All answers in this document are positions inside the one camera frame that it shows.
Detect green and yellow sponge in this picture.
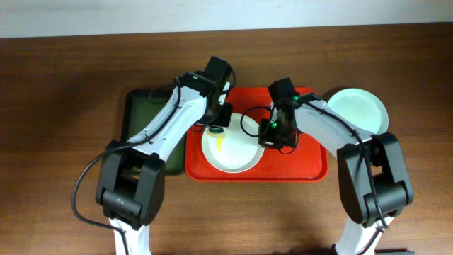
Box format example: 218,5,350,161
207,127,226,138

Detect white plate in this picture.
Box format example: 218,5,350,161
201,113,265,174

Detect pale green plate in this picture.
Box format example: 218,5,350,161
328,88,389,135

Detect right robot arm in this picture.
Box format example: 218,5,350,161
258,92,414,254

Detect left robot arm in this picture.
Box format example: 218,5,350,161
95,68,236,254

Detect red plastic tray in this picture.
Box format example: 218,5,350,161
185,87,328,183

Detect dark green plastic tray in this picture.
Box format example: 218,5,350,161
120,89,186,176

